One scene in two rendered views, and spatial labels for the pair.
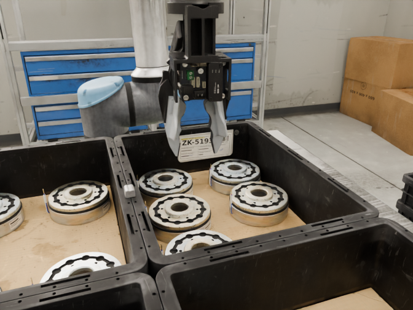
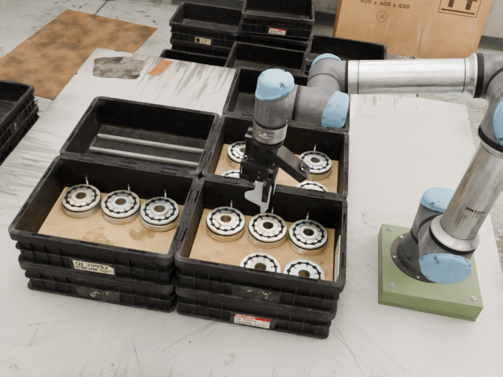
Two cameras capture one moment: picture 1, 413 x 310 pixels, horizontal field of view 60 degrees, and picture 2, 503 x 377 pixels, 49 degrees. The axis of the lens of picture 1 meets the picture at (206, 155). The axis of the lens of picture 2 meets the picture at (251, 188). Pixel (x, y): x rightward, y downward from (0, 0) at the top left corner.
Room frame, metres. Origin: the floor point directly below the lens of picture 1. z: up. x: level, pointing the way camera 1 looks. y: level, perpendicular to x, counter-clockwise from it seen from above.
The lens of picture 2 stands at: (0.86, -0.89, 1.91)
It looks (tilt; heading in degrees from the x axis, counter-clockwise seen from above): 43 degrees down; 114
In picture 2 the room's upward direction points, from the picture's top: 6 degrees clockwise
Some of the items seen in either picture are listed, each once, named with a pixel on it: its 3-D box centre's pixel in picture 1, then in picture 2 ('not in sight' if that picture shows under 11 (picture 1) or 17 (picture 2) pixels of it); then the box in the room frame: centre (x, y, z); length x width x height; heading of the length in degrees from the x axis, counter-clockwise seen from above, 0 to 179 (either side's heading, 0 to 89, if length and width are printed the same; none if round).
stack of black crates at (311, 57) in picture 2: not in sight; (339, 90); (0.23, 1.57, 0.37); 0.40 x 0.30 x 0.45; 18
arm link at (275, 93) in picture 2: not in sight; (275, 99); (0.49, 0.01, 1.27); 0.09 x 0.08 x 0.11; 17
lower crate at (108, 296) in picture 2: not in sight; (115, 246); (0.15, -0.15, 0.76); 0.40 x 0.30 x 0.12; 19
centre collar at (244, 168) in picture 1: (235, 168); (304, 274); (0.65, -0.06, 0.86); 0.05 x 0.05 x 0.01
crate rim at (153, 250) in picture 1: (219, 172); (266, 230); (0.52, -0.02, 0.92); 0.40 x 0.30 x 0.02; 19
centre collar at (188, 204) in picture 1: (179, 208); (268, 225); (0.50, 0.04, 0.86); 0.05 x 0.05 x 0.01
